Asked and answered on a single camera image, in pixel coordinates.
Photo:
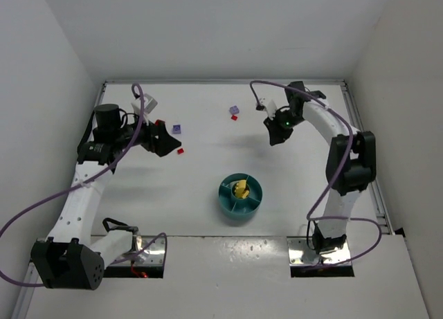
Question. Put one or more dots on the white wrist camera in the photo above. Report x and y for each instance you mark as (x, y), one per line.
(144, 106)
(268, 106)

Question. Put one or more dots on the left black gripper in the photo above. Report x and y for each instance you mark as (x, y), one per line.
(152, 136)

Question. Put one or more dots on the lavender lego brick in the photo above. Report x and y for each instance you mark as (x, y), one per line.
(234, 110)

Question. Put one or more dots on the red curved lego piece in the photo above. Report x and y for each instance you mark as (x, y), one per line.
(160, 121)

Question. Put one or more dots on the metal base plate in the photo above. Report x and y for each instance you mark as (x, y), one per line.
(147, 251)
(301, 254)

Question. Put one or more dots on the small yellow lego brick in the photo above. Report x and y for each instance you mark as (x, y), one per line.
(241, 188)

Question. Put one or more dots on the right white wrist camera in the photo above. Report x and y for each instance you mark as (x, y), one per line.
(268, 106)

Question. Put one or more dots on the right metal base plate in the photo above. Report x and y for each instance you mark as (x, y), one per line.
(301, 254)

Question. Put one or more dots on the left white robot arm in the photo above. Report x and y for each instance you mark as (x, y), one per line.
(68, 258)

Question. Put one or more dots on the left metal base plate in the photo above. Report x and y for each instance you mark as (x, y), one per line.
(147, 251)

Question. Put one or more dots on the long yellow lego plate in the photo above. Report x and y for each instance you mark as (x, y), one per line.
(242, 195)

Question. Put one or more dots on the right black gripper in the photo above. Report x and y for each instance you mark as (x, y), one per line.
(277, 122)

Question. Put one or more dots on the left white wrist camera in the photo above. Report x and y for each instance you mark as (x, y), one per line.
(144, 106)

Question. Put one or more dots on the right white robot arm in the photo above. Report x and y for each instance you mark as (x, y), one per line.
(350, 166)

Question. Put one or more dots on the teal divided round container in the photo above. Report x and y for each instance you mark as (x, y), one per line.
(240, 210)

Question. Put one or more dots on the small purple lego piece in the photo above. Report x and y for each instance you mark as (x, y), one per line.
(176, 129)

